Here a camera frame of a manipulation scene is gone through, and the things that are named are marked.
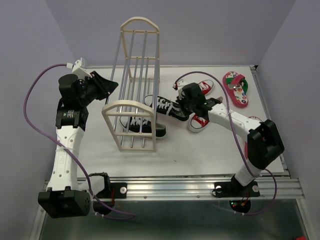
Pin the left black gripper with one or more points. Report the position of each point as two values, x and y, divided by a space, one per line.
108 86

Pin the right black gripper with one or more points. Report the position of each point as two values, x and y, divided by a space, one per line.
181 101

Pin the red sneaker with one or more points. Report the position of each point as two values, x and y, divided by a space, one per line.
197 124
206 86

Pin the black sneaker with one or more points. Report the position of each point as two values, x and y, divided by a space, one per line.
166 107
137 124

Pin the cream metal shoe shelf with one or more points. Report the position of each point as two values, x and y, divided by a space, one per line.
138 85

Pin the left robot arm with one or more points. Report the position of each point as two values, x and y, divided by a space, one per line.
63 198

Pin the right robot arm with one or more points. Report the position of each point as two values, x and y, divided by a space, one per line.
264 143

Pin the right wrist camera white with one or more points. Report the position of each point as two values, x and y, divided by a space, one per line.
182 87

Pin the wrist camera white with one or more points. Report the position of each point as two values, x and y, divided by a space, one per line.
79 68
182 87

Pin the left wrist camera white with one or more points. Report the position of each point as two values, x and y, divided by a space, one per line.
79 68

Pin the aluminium mounting rail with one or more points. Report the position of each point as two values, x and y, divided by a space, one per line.
140 189

